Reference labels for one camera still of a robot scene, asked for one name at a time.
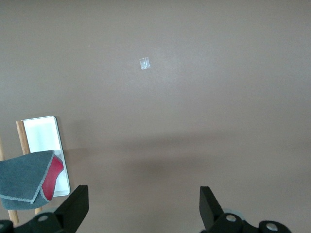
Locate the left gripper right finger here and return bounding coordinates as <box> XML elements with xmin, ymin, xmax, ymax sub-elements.
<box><xmin>199</xmin><ymin>186</ymin><xmax>290</xmax><ymax>233</ymax></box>

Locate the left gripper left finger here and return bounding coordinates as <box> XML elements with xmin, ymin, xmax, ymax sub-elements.
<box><xmin>0</xmin><ymin>185</ymin><xmax>89</xmax><ymax>233</ymax></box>

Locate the grey and pink cloth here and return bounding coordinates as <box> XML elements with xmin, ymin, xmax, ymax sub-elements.
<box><xmin>0</xmin><ymin>150</ymin><xmax>65</xmax><ymax>211</ymax></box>

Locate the white rectangular tray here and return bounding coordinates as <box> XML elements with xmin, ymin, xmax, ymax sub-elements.
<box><xmin>20</xmin><ymin>116</ymin><xmax>71</xmax><ymax>197</ymax></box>

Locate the wooden rod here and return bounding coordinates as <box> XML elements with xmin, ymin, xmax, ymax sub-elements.
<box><xmin>16</xmin><ymin>120</ymin><xmax>43</xmax><ymax>216</ymax></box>

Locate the small clear tape piece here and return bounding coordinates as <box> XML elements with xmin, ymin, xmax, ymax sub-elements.
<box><xmin>139</xmin><ymin>57</ymin><xmax>151</xmax><ymax>71</ymax></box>

